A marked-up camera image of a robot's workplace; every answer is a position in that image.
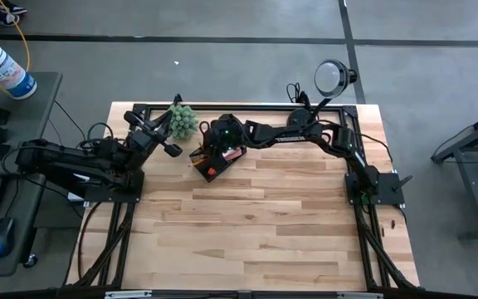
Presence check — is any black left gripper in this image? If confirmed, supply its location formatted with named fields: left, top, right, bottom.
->
left=126, top=110, right=183, bottom=165

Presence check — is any black mesh desk organizer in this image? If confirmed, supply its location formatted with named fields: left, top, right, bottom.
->
left=188, top=143, right=248, bottom=184

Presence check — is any green potted succulent plant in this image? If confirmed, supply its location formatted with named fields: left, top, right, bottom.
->
left=167, top=104, right=199, bottom=140

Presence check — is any black gooseneck desk lamp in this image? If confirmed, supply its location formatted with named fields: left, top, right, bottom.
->
left=286, top=59, right=359, bottom=128

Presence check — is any grey side desk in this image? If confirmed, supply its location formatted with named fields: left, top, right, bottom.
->
left=0, top=71, right=64, bottom=278

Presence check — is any white wipes canister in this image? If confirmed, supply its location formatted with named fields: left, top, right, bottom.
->
left=0, top=36, right=38, bottom=101

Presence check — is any black computer mouse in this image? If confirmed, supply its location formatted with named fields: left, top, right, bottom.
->
left=0, top=216, right=17, bottom=259

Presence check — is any person's shoe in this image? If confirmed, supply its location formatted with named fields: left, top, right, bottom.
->
left=0, top=0, right=29, bottom=26

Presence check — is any dark metal desk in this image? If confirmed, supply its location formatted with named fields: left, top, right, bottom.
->
left=431, top=104, right=478, bottom=243

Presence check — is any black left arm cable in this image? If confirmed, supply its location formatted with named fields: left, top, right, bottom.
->
left=76, top=120, right=118, bottom=146

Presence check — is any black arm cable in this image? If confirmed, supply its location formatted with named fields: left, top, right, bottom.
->
left=76, top=120, right=118, bottom=146
left=349, top=132, right=396, bottom=168

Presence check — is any black lamp cable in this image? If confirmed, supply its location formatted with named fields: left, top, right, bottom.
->
left=285, top=81, right=311, bottom=105

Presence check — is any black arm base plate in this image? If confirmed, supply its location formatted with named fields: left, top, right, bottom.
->
left=344, top=172, right=406, bottom=207
left=81, top=169, right=145, bottom=204

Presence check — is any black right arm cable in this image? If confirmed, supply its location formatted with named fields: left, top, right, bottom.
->
left=349, top=132, right=396, bottom=168

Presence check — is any silver metal bracket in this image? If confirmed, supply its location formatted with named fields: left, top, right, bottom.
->
left=336, top=292, right=384, bottom=299
left=105, top=290, right=154, bottom=299

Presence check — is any yellow hanging cable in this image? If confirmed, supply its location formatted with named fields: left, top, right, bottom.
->
left=0, top=0, right=32, bottom=96

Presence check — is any black lever handle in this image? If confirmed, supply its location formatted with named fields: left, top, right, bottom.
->
left=391, top=174, right=413, bottom=193

